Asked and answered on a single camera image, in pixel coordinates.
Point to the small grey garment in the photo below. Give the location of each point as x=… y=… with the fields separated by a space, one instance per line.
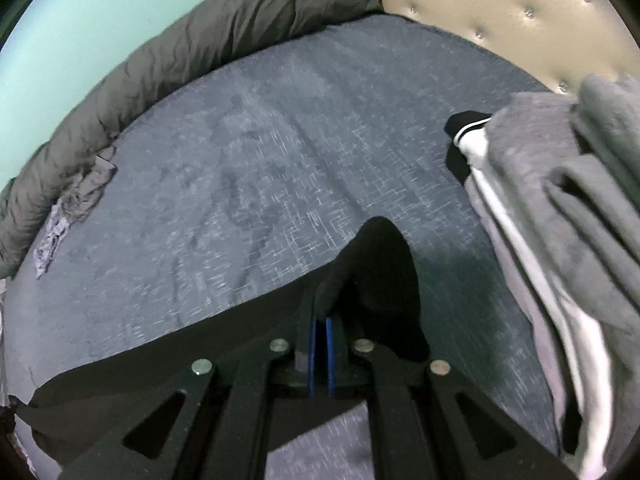
x=87 y=190

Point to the grey rolled duvet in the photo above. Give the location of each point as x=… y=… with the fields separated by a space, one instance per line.
x=175 y=45

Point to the blue bedspread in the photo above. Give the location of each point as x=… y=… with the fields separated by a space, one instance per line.
x=280 y=160

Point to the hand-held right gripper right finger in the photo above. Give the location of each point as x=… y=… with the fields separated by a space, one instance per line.
x=330 y=360

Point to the dark grey folded garment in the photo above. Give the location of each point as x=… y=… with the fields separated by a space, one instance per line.
x=605 y=170

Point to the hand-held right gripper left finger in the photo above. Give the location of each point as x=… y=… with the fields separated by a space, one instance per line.
x=314 y=360

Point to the cream tufted bed headboard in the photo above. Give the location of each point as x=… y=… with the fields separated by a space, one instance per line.
x=500 y=5

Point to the light grey folded garment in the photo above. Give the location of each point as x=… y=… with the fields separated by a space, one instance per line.
x=525 y=160

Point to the black white-trimmed folded garment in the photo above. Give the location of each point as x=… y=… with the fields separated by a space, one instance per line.
x=460 y=150

